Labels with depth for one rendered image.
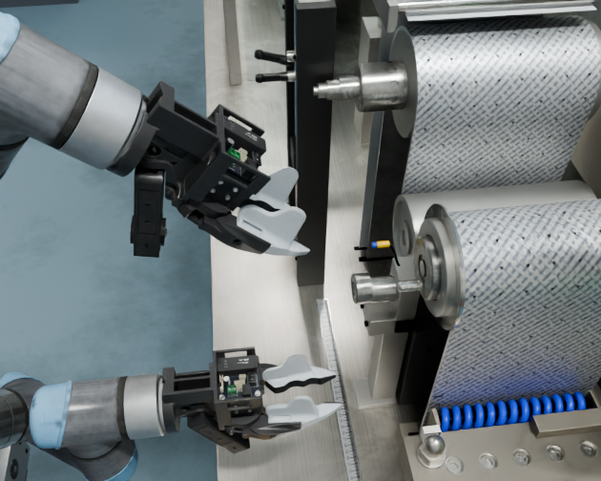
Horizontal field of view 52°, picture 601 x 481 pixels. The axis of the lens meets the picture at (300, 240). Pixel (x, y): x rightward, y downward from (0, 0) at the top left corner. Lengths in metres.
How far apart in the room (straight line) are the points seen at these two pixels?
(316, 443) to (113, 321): 1.43
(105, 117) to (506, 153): 0.57
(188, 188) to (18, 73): 0.16
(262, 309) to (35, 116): 0.70
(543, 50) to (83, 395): 0.70
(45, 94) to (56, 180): 2.43
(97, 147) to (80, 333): 1.83
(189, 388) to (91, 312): 1.61
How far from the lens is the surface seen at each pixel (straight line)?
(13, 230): 2.76
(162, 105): 0.51
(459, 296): 0.68
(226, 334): 1.09
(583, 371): 0.92
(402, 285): 0.73
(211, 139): 0.53
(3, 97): 0.50
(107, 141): 0.51
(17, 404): 0.89
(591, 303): 0.78
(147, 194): 0.56
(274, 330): 1.09
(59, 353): 2.29
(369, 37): 1.32
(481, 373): 0.84
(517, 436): 0.89
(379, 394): 1.00
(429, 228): 0.72
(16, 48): 0.50
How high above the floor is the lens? 1.79
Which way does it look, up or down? 47 degrees down
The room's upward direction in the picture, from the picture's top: straight up
